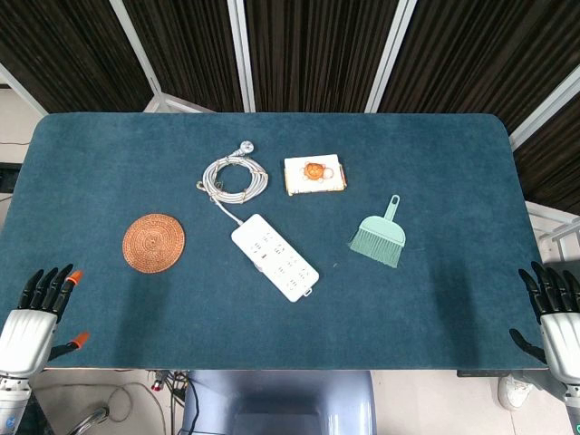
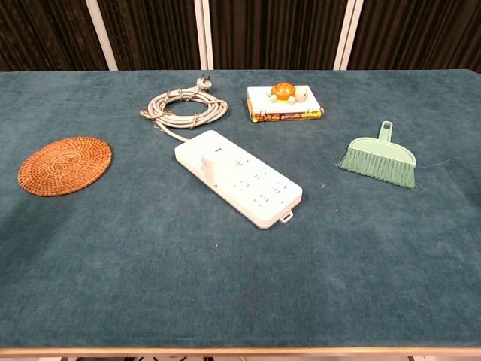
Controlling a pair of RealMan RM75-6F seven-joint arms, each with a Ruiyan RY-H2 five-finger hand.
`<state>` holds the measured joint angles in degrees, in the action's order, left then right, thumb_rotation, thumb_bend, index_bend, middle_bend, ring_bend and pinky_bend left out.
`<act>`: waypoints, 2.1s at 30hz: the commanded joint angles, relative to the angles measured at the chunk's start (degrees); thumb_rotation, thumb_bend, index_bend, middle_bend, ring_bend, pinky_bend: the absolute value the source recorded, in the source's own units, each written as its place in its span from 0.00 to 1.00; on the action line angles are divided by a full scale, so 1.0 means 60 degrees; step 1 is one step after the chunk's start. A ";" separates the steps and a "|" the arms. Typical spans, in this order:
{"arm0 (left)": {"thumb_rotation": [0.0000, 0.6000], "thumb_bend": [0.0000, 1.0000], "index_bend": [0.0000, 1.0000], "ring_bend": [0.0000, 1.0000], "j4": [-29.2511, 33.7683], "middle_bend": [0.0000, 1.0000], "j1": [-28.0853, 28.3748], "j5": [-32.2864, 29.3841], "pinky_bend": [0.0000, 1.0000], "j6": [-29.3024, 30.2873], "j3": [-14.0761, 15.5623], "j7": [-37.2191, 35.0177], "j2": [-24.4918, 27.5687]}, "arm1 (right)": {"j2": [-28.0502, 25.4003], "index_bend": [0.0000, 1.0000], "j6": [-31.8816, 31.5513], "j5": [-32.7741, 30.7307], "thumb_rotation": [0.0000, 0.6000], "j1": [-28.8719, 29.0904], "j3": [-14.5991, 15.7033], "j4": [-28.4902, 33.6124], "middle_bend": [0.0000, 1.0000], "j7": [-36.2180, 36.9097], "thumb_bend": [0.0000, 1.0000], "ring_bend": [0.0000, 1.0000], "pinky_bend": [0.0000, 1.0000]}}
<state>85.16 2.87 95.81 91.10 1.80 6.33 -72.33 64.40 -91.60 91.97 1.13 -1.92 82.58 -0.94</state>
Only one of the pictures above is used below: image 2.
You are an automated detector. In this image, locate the coiled white power cable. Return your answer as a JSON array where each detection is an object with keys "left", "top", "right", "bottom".
[{"left": 139, "top": 77, "right": 229, "bottom": 143}]

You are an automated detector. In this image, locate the green hand brush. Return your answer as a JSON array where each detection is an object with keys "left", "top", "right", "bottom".
[{"left": 337, "top": 120, "right": 417, "bottom": 190}]

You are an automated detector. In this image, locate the teal velvet tablecloth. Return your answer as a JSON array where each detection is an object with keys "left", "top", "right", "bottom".
[{"left": 0, "top": 69, "right": 481, "bottom": 350}]

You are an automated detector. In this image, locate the dark pleated curtain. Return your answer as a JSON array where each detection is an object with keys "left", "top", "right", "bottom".
[{"left": 0, "top": 0, "right": 481, "bottom": 74}]

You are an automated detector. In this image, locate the round woven rattan coaster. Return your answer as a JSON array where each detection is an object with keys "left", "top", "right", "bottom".
[{"left": 17, "top": 136, "right": 113, "bottom": 197}]

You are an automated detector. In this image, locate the yellow snack package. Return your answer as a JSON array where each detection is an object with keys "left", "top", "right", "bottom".
[{"left": 246, "top": 98, "right": 325, "bottom": 123}]

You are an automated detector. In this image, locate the white plug adapter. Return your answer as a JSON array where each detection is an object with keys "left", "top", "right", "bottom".
[{"left": 199, "top": 151, "right": 220, "bottom": 187}]

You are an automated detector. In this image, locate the white power strip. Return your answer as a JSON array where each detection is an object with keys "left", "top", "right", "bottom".
[{"left": 174, "top": 129, "right": 304, "bottom": 229}]

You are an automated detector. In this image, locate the orange turtle toy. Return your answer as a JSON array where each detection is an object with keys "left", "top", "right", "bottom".
[{"left": 266, "top": 82, "right": 310, "bottom": 105}]

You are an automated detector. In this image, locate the white flat box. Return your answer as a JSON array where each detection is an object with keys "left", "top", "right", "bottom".
[{"left": 246, "top": 85, "right": 322, "bottom": 114}]

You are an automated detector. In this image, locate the white frame post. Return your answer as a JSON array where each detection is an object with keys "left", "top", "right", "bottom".
[
  {"left": 84, "top": 0, "right": 119, "bottom": 71},
  {"left": 193, "top": 0, "right": 214, "bottom": 71},
  {"left": 333, "top": 0, "right": 365, "bottom": 71}
]

